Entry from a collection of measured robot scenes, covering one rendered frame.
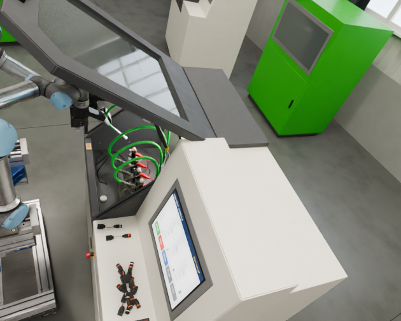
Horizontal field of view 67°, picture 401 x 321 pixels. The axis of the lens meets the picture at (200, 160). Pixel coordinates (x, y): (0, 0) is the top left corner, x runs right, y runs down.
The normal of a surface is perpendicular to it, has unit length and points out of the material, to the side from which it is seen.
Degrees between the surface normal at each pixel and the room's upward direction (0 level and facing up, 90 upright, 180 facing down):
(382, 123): 90
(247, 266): 0
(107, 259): 0
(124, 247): 0
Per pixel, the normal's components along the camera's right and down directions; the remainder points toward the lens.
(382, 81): -0.87, 0.15
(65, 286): 0.25, -0.68
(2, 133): 0.93, 0.33
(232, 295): -0.83, -0.11
